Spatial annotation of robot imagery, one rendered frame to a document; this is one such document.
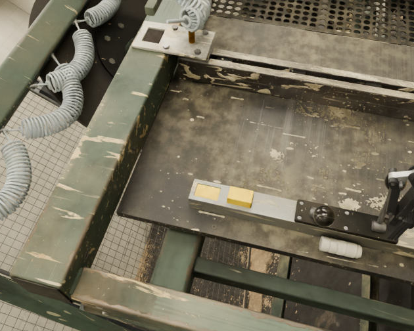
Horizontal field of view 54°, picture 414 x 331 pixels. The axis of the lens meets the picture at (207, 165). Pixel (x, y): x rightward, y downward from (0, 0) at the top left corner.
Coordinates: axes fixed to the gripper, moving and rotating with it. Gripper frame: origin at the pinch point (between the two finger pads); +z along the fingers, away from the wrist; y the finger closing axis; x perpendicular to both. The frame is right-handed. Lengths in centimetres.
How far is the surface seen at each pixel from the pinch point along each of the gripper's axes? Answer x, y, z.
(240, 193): 4.7, -27.5, 9.7
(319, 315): 42, 29, 211
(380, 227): 3.9, 0.1, 9.7
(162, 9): 53, -59, 6
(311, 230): 1.9, -12.1, 13.8
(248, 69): 39, -33, 8
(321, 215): -1.6, -12.7, 0.1
